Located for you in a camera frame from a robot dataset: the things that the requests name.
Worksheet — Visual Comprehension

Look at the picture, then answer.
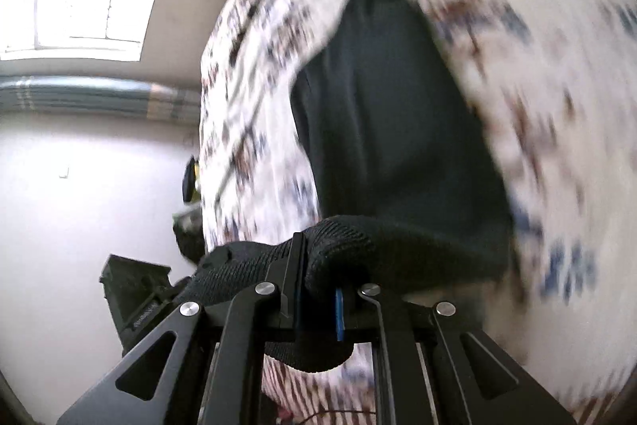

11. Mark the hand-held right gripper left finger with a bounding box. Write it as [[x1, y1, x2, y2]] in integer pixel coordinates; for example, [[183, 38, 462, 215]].
[[57, 233, 306, 425]]

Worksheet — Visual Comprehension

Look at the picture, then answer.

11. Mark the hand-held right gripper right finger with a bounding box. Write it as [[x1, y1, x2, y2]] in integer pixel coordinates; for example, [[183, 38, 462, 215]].
[[334, 283, 574, 425]]

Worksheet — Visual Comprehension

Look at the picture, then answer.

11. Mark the black striped sweater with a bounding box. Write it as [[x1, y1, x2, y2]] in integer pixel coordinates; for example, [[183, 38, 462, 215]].
[[178, 0, 516, 374]]

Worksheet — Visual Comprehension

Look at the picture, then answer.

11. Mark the dark green cloth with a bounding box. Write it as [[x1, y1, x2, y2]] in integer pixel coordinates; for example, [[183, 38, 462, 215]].
[[172, 204, 206, 262]]

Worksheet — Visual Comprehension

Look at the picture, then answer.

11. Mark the dark cap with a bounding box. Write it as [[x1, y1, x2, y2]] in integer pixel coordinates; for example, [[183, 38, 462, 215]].
[[181, 156, 196, 203]]

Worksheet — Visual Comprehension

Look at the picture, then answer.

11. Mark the grey-green curtain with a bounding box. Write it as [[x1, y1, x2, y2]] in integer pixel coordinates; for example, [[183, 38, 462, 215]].
[[0, 75, 202, 125]]

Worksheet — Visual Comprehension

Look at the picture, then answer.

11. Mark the floral bedspread bed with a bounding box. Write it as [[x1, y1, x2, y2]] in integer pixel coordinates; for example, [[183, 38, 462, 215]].
[[198, 0, 637, 425]]

